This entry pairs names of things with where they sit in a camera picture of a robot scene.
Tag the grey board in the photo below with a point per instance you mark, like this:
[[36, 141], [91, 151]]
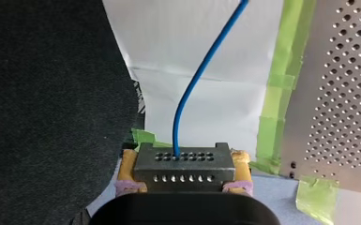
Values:
[[272, 200]]

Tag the black panel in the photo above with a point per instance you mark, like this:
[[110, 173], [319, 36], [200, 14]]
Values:
[[48, 106]]

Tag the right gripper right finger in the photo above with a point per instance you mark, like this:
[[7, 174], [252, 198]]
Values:
[[242, 175]]

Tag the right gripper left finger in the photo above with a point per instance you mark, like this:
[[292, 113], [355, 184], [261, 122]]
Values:
[[127, 170]]

